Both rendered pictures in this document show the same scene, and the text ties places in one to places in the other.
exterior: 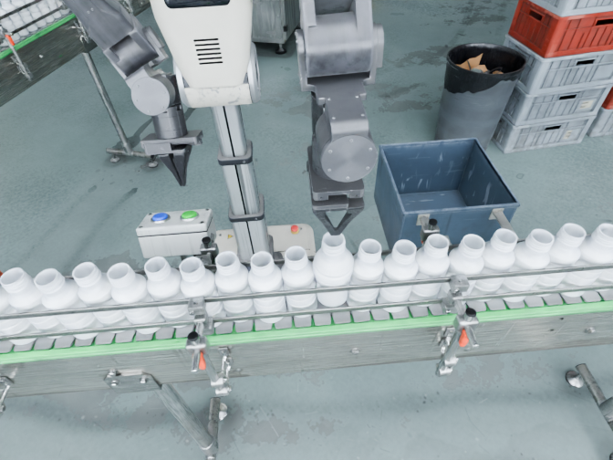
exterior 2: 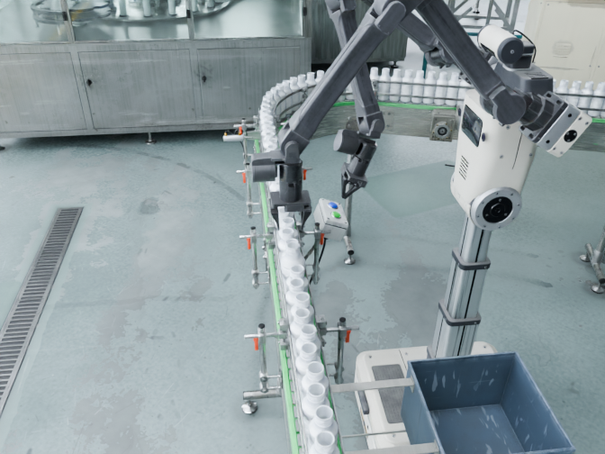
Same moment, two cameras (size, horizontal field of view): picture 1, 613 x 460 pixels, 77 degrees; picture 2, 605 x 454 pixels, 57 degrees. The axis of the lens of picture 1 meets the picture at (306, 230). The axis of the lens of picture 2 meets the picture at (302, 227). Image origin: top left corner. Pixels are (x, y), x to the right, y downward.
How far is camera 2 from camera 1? 1.40 m
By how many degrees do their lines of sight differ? 63
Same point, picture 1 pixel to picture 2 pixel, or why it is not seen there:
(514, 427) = not seen: outside the picture
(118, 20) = (361, 108)
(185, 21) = (463, 141)
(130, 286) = not seen: hidden behind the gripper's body
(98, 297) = not seen: hidden behind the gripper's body
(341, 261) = (286, 258)
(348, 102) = (266, 155)
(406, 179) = (520, 417)
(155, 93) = (338, 141)
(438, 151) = (545, 418)
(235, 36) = (474, 169)
